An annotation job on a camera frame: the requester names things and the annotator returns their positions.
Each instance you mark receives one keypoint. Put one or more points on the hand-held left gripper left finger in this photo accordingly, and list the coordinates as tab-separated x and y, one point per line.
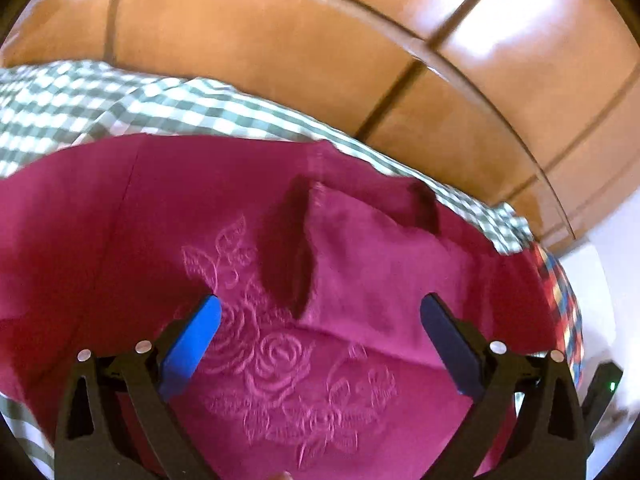
192	345

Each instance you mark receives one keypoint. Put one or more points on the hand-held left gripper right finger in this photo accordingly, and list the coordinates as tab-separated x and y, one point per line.
450	345

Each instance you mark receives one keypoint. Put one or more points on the brown wooden wardrobe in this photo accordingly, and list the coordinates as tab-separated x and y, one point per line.
300	35

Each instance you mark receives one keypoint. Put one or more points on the magenta embroidered garment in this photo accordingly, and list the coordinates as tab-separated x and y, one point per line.
300	270

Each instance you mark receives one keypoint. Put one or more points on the green checked bed sheet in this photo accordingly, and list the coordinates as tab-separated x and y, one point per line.
75	105

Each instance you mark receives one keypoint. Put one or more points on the red blue plaid cloth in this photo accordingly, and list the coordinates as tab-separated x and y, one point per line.
560	300

